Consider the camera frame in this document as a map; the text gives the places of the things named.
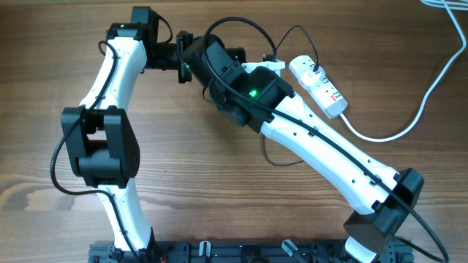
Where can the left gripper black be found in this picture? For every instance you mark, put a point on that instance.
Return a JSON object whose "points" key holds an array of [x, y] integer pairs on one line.
{"points": [[183, 39]]}

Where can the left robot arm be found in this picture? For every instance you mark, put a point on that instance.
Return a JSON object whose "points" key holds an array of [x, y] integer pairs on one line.
{"points": [[101, 145]]}

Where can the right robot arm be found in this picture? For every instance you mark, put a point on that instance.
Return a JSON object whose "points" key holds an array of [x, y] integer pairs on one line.
{"points": [[263, 101]]}

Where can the white charger adapter plug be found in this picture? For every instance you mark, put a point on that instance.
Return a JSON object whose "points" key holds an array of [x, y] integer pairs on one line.
{"points": [[309, 78]]}

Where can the white power strip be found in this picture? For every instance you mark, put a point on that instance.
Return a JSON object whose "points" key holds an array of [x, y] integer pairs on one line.
{"points": [[324, 93]]}

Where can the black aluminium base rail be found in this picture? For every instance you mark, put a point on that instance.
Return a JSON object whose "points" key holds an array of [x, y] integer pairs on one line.
{"points": [[315, 251]]}

